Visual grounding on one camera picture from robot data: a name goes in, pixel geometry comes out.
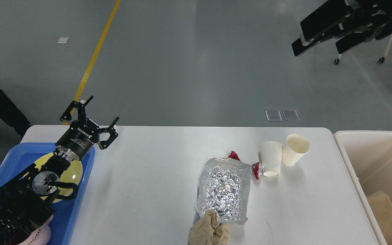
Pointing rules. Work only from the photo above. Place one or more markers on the large crumpled foil bag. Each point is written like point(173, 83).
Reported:
point(224, 186)

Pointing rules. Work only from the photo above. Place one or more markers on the yellow plastic plate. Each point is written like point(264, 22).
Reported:
point(73, 173)

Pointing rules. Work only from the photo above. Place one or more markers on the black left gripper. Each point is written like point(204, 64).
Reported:
point(83, 133)

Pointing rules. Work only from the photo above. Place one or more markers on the blue plastic tray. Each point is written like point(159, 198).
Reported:
point(66, 212)

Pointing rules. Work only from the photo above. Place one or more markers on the pink ribbed mug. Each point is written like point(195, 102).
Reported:
point(40, 236)

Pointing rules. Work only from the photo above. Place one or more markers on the crumpled brown paper ball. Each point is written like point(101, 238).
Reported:
point(207, 231)

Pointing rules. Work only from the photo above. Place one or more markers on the red foil wrapper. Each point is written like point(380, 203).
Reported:
point(256, 167)

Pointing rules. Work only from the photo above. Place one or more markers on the person in brown sweater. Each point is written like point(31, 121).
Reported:
point(12, 116)

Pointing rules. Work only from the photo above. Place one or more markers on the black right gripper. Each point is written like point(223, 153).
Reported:
point(351, 22)

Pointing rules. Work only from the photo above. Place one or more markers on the beige plastic bin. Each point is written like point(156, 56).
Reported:
point(367, 155)

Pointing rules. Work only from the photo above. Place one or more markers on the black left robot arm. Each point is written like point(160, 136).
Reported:
point(26, 200)

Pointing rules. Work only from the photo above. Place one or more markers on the white paper cup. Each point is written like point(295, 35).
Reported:
point(296, 146)
point(271, 156)

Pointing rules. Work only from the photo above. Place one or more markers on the white rolling chair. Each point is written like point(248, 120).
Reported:
point(381, 60)

